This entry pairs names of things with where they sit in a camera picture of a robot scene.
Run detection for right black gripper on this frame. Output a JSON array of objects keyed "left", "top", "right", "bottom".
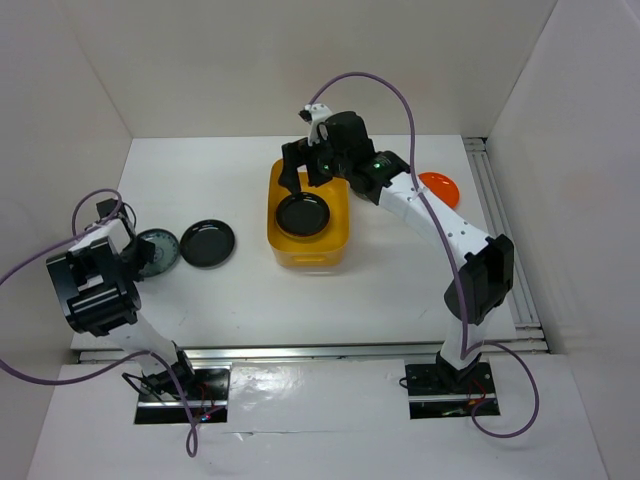
[{"left": 277, "top": 132, "right": 350, "bottom": 195}]

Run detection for blue patterned plate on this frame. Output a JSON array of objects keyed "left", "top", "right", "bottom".
[{"left": 138, "top": 228, "right": 179, "bottom": 278}]

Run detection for black plate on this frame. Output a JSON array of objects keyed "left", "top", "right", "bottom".
[
  {"left": 180, "top": 219, "right": 236, "bottom": 268},
  {"left": 275, "top": 192, "right": 330, "bottom": 237}
]

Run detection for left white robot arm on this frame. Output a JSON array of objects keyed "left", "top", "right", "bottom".
[{"left": 46, "top": 199, "right": 198, "bottom": 399}]

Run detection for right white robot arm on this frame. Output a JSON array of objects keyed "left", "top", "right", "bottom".
[{"left": 278, "top": 104, "right": 515, "bottom": 392}]

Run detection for yellow plastic bin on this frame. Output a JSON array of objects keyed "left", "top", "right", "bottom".
[{"left": 266, "top": 159, "right": 350, "bottom": 268}]

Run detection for right orange plate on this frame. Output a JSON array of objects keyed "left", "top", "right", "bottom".
[{"left": 418, "top": 171, "right": 460, "bottom": 209}]

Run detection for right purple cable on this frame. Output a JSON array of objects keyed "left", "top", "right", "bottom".
[{"left": 309, "top": 72, "right": 541, "bottom": 439}]

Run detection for left base thin wires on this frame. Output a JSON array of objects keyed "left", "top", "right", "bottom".
[{"left": 120, "top": 372, "right": 221, "bottom": 419}]

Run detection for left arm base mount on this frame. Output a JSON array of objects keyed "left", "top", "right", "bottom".
[{"left": 122, "top": 366, "right": 231, "bottom": 425}]

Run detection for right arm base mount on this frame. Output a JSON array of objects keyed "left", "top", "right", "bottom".
[{"left": 398, "top": 362, "right": 500, "bottom": 420}]

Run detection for aluminium front rail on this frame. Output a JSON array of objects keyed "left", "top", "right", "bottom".
[{"left": 78, "top": 336, "right": 549, "bottom": 364}]

